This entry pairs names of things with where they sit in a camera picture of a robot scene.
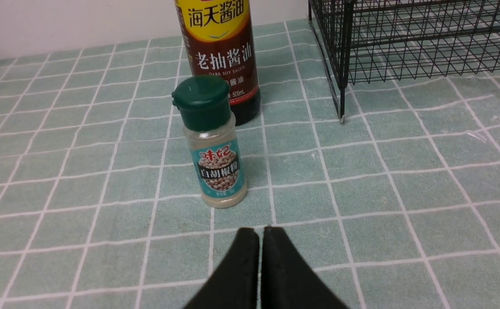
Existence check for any black wire shelf rack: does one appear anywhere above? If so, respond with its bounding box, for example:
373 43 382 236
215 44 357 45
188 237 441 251
307 0 500 123

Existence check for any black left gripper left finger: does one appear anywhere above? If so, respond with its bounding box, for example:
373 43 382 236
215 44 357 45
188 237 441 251
184 227 260 309

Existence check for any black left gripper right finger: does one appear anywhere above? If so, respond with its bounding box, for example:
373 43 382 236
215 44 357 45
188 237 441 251
261 226 348 309

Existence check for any green checkered tablecloth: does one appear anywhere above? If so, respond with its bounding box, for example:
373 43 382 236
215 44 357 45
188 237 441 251
0 20 500 309

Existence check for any white pepper shaker green cap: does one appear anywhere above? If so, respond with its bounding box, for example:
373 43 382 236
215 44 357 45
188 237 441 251
172 76 247 209

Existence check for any dark soy sauce bottle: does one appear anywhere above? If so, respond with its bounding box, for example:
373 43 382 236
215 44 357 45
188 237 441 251
175 0 261 126

